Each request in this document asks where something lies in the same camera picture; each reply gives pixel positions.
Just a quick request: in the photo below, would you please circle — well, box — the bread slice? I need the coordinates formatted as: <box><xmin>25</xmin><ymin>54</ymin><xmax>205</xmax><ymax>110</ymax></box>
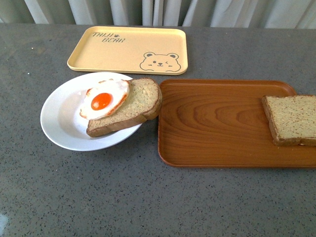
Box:
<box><xmin>86</xmin><ymin>78</ymin><xmax>162</xmax><ymax>138</ymax></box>
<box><xmin>262</xmin><ymin>95</ymin><xmax>316</xmax><ymax>146</ymax></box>

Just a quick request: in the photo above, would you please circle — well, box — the fried egg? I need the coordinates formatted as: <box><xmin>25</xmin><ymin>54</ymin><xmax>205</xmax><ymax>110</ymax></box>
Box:
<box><xmin>79</xmin><ymin>79</ymin><xmax>129</xmax><ymax>120</ymax></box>

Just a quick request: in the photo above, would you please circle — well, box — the white round plate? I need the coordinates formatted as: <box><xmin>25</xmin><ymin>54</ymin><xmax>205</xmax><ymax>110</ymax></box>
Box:
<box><xmin>40</xmin><ymin>72</ymin><xmax>141</xmax><ymax>151</ymax></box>

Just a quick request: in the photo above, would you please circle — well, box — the brown wooden tray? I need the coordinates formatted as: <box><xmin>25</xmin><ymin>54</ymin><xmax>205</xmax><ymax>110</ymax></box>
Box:
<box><xmin>158</xmin><ymin>79</ymin><xmax>316</xmax><ymax>167</ymax></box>

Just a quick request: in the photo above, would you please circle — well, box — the yellow bear tray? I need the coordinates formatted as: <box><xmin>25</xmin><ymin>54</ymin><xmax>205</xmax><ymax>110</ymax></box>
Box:
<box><xmin>67</xmin><ymin>26</ymin><xmax>188</xmax><ymax>75</ymax></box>

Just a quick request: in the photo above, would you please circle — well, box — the white curtain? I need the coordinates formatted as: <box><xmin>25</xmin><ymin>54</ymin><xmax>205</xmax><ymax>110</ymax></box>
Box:
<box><xmin>0</xmin><ymin>0</ymin><xmax>316</xmax><ymax>29</ymax></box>

